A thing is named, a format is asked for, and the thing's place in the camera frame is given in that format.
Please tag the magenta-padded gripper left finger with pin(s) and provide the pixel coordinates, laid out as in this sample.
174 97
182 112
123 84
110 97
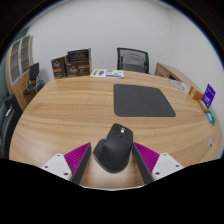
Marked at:
76 159

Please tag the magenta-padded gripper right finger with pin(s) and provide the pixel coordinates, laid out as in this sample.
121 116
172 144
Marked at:
147 159

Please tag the black computer mouse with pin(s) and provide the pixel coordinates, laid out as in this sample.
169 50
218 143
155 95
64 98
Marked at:
113 150

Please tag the dark grey mouse pad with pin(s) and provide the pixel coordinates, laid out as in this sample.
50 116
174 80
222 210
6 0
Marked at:
141 100

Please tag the blue packet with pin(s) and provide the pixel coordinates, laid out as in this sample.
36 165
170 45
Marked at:
208 116

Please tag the black leather office chair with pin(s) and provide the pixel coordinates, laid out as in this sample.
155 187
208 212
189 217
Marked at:
8 126

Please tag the green packet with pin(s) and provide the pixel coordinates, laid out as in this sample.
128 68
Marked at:
212 117

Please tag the pale yellow small box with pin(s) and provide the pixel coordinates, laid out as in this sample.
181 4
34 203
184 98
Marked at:
203 105

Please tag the orange-brown small box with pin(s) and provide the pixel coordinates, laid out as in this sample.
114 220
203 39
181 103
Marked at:
196 93

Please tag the purple sign card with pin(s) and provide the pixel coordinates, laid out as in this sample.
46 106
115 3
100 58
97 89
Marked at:
209 95

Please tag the wooden side desk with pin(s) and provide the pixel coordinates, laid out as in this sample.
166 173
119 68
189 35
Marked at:
171 71

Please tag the white printed sheet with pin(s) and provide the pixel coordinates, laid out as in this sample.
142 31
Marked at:
106 73

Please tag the small brown cardboard box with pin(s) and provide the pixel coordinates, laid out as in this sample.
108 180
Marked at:
58 67

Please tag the large dark brown box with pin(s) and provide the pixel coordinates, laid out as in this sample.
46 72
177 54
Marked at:
78 65

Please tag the black visitor chair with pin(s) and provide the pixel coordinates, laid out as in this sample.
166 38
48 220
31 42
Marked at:
33 71

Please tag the grey backpack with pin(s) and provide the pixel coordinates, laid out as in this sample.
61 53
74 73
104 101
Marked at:
133 62

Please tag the black mesh office chair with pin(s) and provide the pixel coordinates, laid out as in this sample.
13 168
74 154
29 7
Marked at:
133 51

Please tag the wooden shelf unit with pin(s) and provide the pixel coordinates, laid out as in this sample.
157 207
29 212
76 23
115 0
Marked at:
16 66

